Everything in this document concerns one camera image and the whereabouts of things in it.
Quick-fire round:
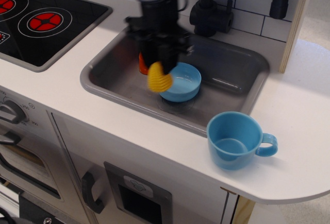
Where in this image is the black toy stovetop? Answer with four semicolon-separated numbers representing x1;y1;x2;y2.
1;0;113;72

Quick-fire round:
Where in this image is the toy oven door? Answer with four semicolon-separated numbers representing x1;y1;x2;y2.
1;125;61;200

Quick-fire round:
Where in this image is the orange toy carrot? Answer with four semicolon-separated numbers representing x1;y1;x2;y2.
139;52;149;75

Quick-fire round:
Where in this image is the grey oven knob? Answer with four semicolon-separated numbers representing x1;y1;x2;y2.
1;100;26;124

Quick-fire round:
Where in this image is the grey dishwasher panel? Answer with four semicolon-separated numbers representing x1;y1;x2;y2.
104;162;173;224

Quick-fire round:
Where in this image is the black cabinet door handle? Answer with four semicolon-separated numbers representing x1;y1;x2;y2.
81;172;105;214

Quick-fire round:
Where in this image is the grey toy sink basin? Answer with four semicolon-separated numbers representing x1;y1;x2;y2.
80;32;270;136

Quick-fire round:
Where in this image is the blue plastic cup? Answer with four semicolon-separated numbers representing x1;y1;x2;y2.
206;111;278;170

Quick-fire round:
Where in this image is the wooden side post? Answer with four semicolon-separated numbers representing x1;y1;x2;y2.
278;0;310;74

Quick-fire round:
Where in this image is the light blue bowl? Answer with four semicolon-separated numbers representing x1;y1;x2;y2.
160;62;202;102

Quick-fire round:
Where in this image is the yellow toy corn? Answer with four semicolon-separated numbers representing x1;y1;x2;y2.
147;61;173;93

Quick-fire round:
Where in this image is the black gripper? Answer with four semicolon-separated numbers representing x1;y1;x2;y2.
125;0;193;75

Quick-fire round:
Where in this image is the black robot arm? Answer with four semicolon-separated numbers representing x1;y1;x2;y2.
125;0;192;75

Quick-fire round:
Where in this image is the black toy faucet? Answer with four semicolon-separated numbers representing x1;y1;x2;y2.
189;0;289;37

